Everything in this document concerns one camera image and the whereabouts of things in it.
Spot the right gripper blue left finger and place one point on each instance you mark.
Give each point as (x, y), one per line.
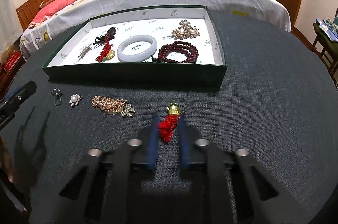
(153, 143)

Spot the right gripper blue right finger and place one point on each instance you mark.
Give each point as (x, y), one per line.
(183, 143)

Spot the red tassel gold charm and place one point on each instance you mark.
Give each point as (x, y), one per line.
(167, 126)

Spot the silver rhinestone brooch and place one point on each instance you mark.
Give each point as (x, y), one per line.
(84, 51)

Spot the white jade bangle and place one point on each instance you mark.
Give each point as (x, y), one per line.
(137, 48)

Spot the red knot gold charm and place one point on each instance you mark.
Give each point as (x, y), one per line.
(107, 53)

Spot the pearl flower rhinestone brooch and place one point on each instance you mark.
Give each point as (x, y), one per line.
(185, 31)

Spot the green jewelry tray box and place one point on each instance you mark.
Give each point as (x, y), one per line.
(192, 63)

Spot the white pearl flower brooch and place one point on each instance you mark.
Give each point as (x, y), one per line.
(75, 99)

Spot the wooden headboard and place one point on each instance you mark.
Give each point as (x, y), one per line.
(27, 11)

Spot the pink pillow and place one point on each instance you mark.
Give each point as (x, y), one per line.
(49, 8)

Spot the dark green table cloth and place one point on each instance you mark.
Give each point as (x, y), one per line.
(263, 145)

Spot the bed with patterned sheet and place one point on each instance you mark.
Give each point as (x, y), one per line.
(270, 11)

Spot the wooden chair with clothes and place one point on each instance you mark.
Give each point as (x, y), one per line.
(325, 44)

